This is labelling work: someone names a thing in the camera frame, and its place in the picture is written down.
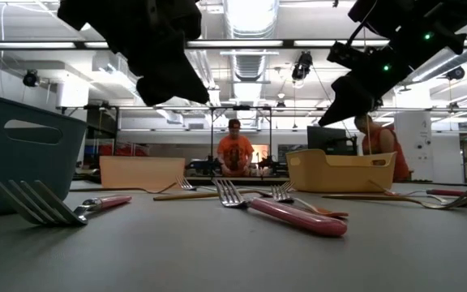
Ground person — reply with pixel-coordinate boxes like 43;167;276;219
353;114;412;183
216;118;255;178

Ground black metal frame stand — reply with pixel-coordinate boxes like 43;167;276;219
208;105;276;179

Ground white building column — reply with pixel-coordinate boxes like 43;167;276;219
394;109;435;183

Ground red-handled silver fork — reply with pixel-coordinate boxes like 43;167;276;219
0;178;133;227
212;177;349;238
369;179;467;204

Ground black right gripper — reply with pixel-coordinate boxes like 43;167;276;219
318;18;467;127

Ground white ceiling pipes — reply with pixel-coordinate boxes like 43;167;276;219
186;50;222;107

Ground black computer monitor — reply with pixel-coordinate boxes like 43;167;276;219
306;125;358;157

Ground red storage crates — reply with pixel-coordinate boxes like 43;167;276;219
84;139;150;158

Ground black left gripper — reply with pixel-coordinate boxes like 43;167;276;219
57;0;210;107

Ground black ceiling spotlight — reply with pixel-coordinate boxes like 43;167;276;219
22;69;41;88
291;50;314;82
445;65;466;81

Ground grey table mat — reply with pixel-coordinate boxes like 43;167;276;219
0;180;467;292

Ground silver ventilation duct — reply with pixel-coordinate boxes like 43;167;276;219
221;0;280;102

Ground white ceiling box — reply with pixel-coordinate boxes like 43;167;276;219
56;82;91;109

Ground teal plastic bin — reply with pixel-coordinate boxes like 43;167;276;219
0;89;88;220

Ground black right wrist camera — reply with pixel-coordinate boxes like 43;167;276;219
326;40;379;68

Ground orange-handled silver fork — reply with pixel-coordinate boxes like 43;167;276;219
175;174;218;192
269;181;350;219

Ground black overhead frame bar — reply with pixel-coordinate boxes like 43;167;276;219
0;38;467;51

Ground yellow plastic bin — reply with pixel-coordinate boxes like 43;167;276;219
285;148;397;194

